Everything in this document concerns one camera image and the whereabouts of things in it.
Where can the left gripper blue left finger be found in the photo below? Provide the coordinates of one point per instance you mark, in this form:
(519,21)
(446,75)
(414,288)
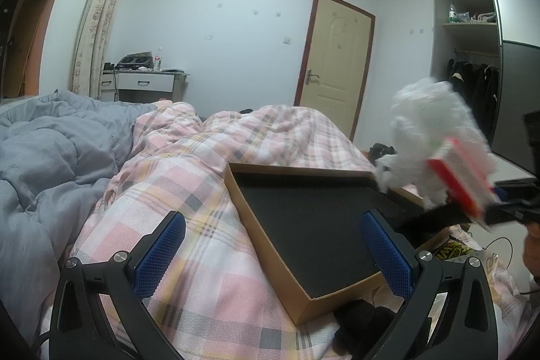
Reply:
(154,252)

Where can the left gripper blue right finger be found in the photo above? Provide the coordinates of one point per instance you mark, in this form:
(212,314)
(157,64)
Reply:
(391,253)

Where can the red white tissue pack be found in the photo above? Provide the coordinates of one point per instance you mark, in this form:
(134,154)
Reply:
(465,182)

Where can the black yellow shoe wipes pack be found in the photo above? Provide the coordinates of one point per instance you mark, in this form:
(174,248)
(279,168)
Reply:
(452,248)

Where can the black cloth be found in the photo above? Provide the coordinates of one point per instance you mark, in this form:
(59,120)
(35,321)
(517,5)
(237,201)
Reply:
(362,325)

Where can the white green plastic bag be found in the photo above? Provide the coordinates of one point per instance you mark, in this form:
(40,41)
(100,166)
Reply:
(424,115)

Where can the right hand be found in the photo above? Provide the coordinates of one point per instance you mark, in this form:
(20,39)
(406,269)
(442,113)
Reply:
(531,250)

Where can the pink plaid quilt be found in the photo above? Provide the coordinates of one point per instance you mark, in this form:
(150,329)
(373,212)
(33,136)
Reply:
(215,302)

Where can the brown cardboard box tray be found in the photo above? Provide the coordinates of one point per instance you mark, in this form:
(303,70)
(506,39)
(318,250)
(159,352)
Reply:
(304,224)

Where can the black bag on floor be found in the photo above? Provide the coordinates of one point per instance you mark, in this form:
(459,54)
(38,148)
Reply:
(378,150)

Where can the grey duvet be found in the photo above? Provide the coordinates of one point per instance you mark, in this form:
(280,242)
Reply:
(58,154)

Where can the wardrobe with hanging clothes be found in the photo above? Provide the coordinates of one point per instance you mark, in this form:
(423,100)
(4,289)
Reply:
(489,50)

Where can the white grey desk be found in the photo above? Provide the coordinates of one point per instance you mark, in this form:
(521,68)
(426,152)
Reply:
(142,86)

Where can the beige door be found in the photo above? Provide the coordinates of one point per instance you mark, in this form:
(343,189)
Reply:
(335,62)

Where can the floral curtain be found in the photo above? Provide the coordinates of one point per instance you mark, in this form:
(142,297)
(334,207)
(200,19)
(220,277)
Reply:
(91,47)

